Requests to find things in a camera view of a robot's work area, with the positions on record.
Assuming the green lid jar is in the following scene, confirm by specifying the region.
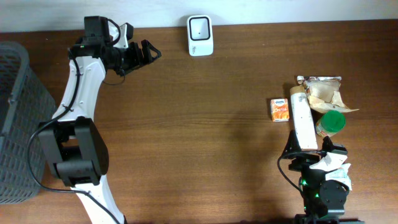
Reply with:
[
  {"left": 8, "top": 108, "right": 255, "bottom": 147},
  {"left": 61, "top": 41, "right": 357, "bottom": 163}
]
[{"left": 315, "top": 110, "right": 346, "bottom": 137}]

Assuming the white cream tube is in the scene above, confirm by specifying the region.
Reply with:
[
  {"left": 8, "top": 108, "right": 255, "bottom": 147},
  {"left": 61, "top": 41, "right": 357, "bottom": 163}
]
[{"left": 290, "top": 85, "right": 318, "bottom": 149}]

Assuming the small orange packet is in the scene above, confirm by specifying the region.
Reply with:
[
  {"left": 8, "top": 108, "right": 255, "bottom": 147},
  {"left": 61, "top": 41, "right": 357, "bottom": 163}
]
[{"left": 270, "top": 98, "right": 290, "bottom": 122}]

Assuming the beige snack bag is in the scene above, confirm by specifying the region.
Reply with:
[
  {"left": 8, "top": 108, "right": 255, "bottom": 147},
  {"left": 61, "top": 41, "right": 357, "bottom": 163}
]
[{"left": 297, "top": 76, "right": 358, "bottom": 114}]

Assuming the teal tissue pack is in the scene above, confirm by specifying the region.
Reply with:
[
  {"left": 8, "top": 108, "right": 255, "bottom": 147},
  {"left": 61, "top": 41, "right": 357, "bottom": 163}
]
[{"left": 325, "top": 163, "right": 352, "bottom": 190}]

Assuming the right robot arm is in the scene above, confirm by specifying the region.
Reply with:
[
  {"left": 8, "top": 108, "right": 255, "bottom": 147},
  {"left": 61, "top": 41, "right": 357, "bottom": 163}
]
[{"left": 277, "top": 130, "right": 363, "bottom": 223}]

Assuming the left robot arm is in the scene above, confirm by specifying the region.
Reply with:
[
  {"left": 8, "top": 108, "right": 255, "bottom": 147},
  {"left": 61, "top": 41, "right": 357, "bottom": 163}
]
[{"left": 32, "top": 16, "right": 162, "bottom": 223}]

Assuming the white barcode scanner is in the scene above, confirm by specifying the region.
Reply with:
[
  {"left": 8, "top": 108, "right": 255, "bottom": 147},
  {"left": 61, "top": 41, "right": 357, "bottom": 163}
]
[{"left": 187, "top": 15, "right": 214, "bottom": 57}]

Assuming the grey plastic mesh basket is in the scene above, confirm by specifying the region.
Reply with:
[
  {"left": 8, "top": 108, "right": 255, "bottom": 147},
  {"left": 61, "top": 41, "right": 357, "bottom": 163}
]
[{"left": 1, "top": 41, "right": 56, "bottom": 204}]

